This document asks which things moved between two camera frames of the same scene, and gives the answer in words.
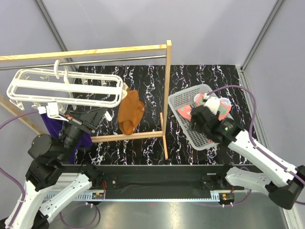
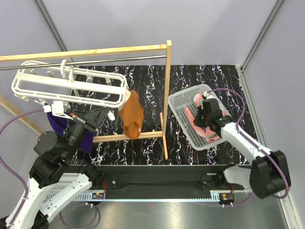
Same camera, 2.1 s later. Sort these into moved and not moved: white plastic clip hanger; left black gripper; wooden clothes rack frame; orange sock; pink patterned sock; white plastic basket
Moved: pink patterned sock; orange sock; white plastic clip hanger
Not moved: left black gripper; wooden clothes rack frame; white plastic basket
